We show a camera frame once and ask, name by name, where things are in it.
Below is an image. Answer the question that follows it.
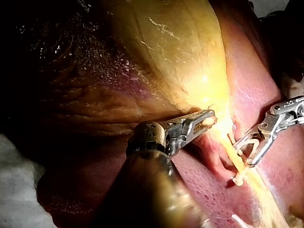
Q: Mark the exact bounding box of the thin tube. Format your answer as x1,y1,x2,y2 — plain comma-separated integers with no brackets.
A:
219,123,288,228

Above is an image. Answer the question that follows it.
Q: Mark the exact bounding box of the gallbladder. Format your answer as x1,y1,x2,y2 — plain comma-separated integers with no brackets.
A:
42,0,235,136

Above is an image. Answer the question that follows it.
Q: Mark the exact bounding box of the right arm instrument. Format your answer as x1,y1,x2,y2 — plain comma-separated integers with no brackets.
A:
257,95,304,142

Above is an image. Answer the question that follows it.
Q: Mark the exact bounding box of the left arm instrument jaw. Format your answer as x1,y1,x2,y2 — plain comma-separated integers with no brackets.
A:
188,109,216,124
188,117,219,143

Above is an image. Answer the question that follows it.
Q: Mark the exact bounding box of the left arm instrument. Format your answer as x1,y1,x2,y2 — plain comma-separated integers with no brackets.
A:
125,117,195,159

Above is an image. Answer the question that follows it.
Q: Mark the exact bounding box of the white cloth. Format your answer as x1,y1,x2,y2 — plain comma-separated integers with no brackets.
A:
247,0,304,21
0,133,57,228

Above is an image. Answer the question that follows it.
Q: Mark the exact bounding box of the right arm instrument jaw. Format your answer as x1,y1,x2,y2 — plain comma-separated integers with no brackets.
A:
233,127,262,152
247,137,278,167

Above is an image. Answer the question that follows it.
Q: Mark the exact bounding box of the dark red liver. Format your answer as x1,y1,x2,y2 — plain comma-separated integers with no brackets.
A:
14,0,304,228

